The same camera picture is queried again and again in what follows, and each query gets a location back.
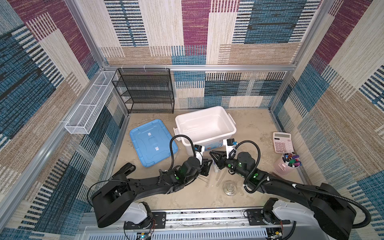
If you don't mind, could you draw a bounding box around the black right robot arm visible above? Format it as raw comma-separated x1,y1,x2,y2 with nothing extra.
210,139,372,240

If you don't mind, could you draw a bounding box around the white mesh wall basket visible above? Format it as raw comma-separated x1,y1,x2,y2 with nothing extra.
65,71,115,135

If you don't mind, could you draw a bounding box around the black wire shelf rack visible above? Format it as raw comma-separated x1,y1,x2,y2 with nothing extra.
112,68,175,114

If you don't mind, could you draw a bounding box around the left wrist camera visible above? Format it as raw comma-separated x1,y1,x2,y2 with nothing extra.
194,145,204,160

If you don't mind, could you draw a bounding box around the glass flask with stopper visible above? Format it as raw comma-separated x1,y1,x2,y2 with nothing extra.
223,181,237,196

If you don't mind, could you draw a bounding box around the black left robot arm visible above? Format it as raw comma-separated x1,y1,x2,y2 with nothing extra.
87,145,213,228

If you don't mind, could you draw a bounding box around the blue plastic bin lid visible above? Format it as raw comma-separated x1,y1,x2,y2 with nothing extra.
130,119,172,168

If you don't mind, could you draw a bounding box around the white plastic storage bin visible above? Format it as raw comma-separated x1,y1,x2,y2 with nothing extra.
174,106,237,152

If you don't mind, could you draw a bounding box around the blue capped test tube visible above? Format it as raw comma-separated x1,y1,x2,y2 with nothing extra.
216,171,226,187
198,175,210,184
206,172,217,188

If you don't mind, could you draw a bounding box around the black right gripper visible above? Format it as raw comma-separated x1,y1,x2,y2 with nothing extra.
209,150,248,178

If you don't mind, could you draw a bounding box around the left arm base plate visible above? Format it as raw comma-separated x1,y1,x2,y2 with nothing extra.
123,212,167,230

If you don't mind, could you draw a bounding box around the pink calculator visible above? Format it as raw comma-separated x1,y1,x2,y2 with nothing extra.
273,132,294,154

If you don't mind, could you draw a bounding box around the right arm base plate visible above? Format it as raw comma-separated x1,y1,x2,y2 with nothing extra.
243,208,291,226

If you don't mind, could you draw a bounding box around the pink cup of markers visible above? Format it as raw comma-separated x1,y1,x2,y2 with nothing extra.
273,152,302,176

